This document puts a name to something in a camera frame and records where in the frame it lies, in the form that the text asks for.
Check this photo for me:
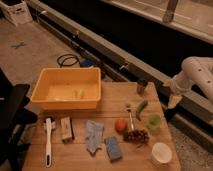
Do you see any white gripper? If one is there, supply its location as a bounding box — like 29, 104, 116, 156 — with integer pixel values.
163, 75, 193, 109

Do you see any orange tomato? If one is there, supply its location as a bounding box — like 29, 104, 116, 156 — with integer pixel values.
115, 119, 127, 133

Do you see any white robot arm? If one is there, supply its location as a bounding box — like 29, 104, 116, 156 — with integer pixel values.
163, 56, 213, 109

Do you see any green plastic cup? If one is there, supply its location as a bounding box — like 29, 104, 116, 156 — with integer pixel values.
146, 114, 161, 134

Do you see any bunch of dark grapes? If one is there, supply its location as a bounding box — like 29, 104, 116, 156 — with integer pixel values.
123, 129, 149, 143

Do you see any white bowl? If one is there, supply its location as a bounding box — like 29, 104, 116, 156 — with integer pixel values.
151, 142, 172, 165

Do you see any blue sponge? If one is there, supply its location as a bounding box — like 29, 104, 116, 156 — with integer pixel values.
104, 136, 122, 161

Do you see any blue crumpled cloth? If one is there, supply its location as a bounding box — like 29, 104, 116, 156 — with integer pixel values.
85, 120, 104, 155

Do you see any blue object on floor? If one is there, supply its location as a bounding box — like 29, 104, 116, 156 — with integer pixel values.
80, 59, 95, 67

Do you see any yellow plastic bin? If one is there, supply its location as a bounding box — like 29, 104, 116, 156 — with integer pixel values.
31, 67, 101, 110

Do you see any small cardboard box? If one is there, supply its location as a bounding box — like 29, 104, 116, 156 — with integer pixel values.
60, 117, 74, 143

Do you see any white dish brush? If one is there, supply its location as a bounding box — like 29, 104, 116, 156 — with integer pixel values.
45, 117, 55, 168

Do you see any white crate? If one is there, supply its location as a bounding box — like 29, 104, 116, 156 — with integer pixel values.
0, 0, 32, 26

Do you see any black coiled cable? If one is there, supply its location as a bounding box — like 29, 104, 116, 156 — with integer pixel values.
56, 53, 81, 68

